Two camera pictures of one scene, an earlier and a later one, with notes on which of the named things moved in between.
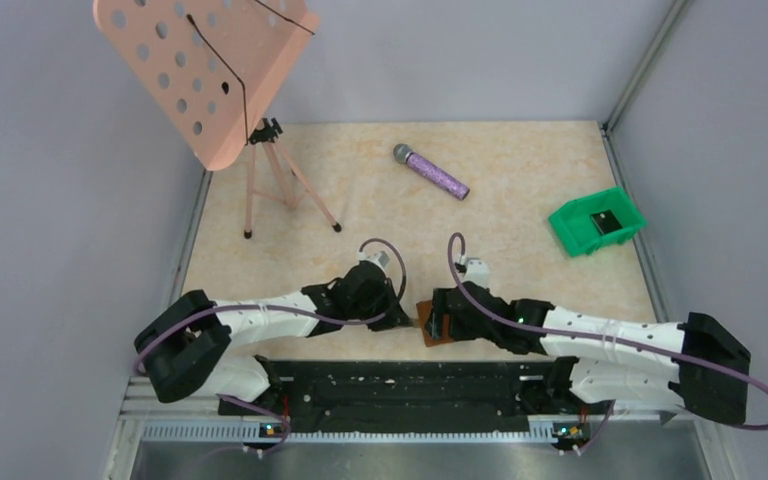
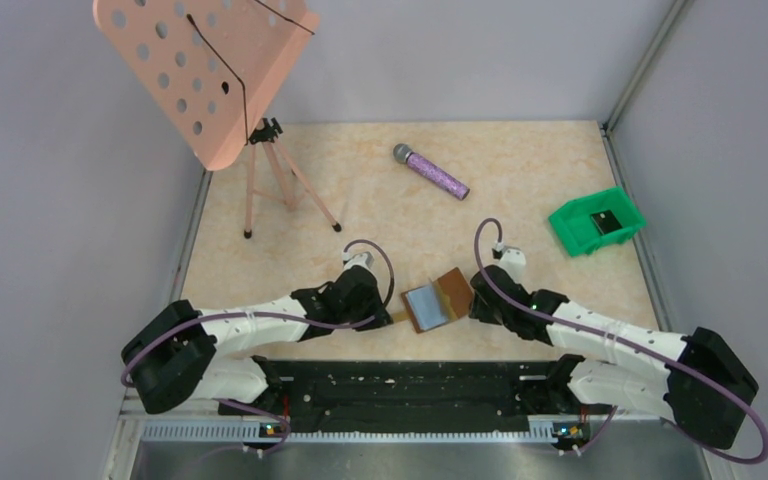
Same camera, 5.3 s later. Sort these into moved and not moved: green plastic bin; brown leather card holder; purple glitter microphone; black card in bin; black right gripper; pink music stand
Moved: brown leather card holder; black right gripper
Not moved: purple glitter microphone; pink music stand; black card in bin; green plastic bin
